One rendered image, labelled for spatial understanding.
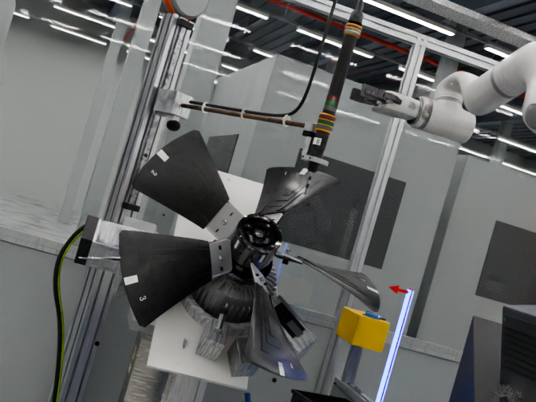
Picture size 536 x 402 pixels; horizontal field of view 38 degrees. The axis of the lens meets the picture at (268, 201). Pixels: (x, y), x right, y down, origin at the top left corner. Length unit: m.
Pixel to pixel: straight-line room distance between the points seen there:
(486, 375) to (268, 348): 0.53
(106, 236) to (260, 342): 0.50
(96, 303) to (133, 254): 0.72
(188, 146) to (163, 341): 0.50
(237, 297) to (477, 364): 0.61
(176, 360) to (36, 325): 0.80
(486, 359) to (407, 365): 0.95
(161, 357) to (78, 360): 0.60
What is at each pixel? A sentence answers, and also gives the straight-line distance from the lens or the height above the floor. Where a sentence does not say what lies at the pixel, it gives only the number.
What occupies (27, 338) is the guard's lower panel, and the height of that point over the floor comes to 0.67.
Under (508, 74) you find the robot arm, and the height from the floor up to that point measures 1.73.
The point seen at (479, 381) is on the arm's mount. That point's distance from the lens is 1.96.
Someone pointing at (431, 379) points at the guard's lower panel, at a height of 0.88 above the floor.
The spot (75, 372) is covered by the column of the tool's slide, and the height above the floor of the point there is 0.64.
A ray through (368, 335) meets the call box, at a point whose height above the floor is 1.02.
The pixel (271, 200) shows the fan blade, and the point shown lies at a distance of 2.12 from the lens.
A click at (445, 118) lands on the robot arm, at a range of 2.10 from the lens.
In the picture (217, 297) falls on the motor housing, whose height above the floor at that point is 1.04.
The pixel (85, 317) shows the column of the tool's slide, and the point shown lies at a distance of 2.53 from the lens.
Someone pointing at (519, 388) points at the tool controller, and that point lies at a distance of 1.53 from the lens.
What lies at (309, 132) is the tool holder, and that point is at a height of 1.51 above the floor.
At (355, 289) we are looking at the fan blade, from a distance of 1.98.
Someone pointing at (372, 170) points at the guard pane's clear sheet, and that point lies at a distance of 2.82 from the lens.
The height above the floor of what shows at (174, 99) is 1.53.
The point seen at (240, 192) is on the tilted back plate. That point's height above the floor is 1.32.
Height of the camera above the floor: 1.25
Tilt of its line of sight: 2 degrees up
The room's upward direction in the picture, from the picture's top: 16 degrees clockwise
